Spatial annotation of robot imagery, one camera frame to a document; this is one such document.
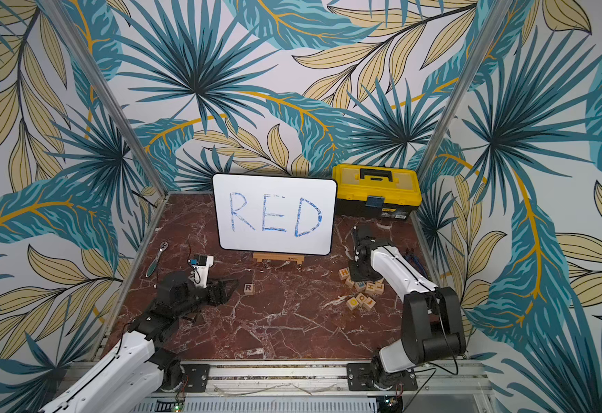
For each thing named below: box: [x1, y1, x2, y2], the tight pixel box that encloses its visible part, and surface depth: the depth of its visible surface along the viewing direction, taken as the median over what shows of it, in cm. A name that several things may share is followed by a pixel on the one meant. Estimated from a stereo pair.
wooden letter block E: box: [353, 280, 367, 293], surface depth 92 cm
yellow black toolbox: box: [332, 163, 423, 220], surface depth 103 cm
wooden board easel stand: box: [252, 252, 306, 266], surface depth 96 cm
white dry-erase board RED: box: [212, 172, 338, 256], surface depth 89 cm
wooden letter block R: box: [243, 283, 255, 296], surface depth 90 cm
